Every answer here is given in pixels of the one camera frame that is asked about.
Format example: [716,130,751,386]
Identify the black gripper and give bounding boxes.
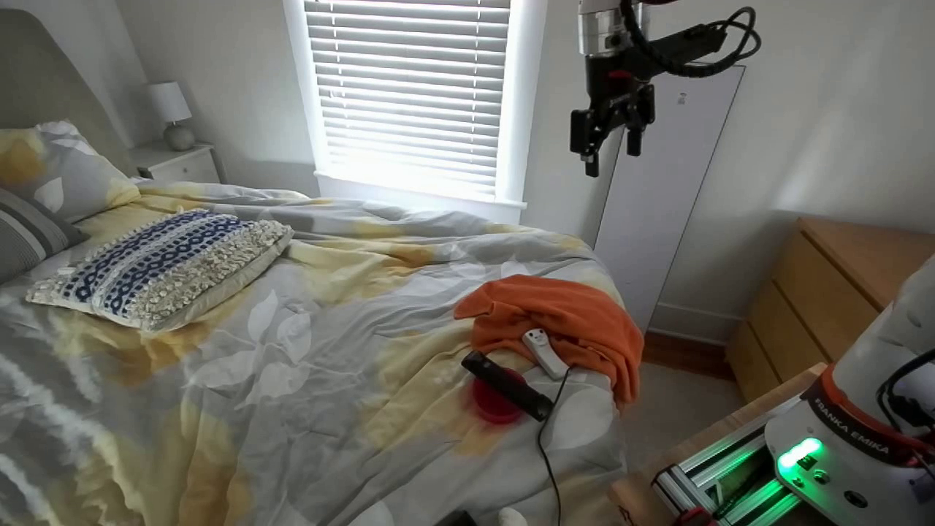
[567,56,658,180]

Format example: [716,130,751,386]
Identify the white remote control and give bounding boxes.
[520,328,568,380]

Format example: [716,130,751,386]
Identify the orange towel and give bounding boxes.
[453,271,649,408]

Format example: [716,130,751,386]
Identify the tall white panel board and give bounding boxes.
[593,62,751,329]

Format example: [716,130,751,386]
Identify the white window blinds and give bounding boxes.
[300,0,516,199]

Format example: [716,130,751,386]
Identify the light wooden dresser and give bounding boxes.
[725,217,935,405]

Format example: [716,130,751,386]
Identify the red black object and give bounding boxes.
[457,347,558,423]

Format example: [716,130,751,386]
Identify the red round disc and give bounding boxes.
[466,373,529,426]

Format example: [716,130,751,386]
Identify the white nightstand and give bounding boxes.
[127,142,225,186]

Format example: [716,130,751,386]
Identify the white table lamp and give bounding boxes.
[143,79,202,154]

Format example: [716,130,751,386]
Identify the blue white patterned pillow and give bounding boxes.
[23,208,295,332]

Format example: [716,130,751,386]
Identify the grey yellow floral pillow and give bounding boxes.
[0,116,143,227]

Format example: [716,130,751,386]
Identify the grey upholstered headboard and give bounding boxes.
[0,6,139,177]

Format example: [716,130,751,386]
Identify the grey striped pillow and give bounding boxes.
[0,185,85,287]

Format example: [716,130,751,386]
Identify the white window frame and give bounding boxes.
[281,0,548,227]

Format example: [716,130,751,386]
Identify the thin black cable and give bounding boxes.
[532,360,577,526]

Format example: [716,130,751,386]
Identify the aluminium mounting rail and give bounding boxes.
[652,426,828,526]

